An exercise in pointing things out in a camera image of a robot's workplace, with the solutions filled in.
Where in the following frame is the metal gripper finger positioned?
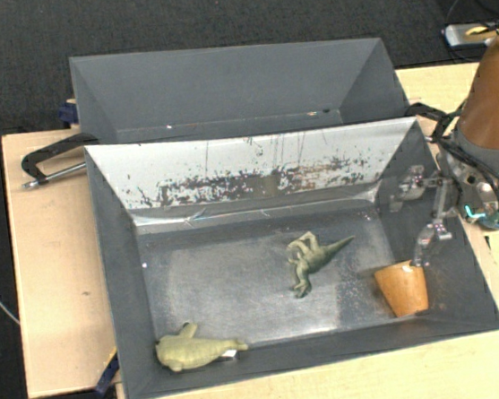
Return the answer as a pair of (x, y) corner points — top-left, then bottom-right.
(384, 163), (433, 214)
(408, 218), (458, 270)

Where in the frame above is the orange cup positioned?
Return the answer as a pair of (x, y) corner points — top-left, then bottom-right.
(372, 257), (433, 321)

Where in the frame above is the green toy dinosaur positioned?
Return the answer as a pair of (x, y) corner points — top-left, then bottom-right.
(283, 225), (363, 301)

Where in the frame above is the grey metal bin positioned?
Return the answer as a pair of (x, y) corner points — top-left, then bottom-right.
(68, 7), (499, 399)

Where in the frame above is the green plush toy animal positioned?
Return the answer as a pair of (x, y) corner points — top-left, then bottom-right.
(151, 315), (252, 376)

